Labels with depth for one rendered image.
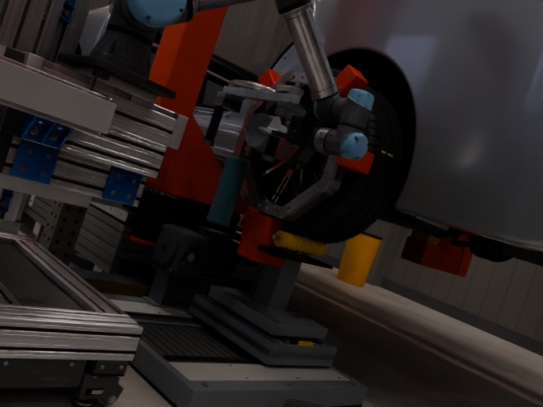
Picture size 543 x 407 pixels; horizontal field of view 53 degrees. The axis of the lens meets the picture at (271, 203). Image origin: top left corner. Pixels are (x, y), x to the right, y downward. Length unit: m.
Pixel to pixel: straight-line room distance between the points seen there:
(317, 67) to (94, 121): 0.69
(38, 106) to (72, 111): 0.07
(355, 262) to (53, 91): 5.11
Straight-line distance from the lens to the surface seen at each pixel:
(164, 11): 1.29
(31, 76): 1.19
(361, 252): 6.05
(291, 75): 2.14
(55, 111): 1.21
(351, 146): 1.52
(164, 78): 2.26
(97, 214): 2.59
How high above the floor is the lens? 0.65
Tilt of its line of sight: 1 degrees down
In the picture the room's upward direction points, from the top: 19 degrees clockwise
